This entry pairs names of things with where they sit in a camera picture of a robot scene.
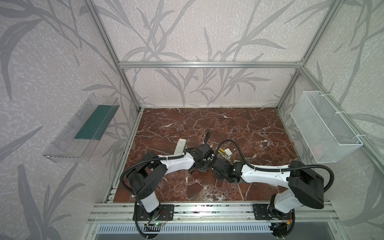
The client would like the white battery cover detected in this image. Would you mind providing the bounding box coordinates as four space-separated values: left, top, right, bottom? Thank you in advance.
224 149 233 157

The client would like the white remote control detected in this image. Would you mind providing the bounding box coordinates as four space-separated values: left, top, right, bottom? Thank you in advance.
174 139 187 155

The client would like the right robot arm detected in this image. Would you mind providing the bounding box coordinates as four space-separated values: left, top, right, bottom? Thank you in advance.
209 158 335 219

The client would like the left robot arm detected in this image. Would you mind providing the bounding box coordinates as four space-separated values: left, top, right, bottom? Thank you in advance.
119 144 216 214

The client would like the green mat in shelf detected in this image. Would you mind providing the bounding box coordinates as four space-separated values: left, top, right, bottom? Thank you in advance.
75 105 120 141

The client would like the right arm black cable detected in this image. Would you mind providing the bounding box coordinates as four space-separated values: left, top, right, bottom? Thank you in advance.
215 139 335 193

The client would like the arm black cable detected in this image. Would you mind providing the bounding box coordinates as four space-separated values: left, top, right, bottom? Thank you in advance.
119 130 212 197
215 139 335 193

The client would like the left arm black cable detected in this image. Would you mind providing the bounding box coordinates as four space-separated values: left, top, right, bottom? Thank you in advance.
119 130 212 197

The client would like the aluminium frame crossbar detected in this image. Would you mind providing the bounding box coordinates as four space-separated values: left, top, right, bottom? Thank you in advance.
119 62 302 69

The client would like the white wire mesh basket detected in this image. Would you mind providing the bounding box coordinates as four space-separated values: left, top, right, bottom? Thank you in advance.
291 91 364 164

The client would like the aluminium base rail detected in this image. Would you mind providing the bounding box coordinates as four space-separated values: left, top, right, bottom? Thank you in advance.
87 202 340 224

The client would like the clear plastic wall shelf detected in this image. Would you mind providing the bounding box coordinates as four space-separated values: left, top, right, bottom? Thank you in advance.
43 94 120 163

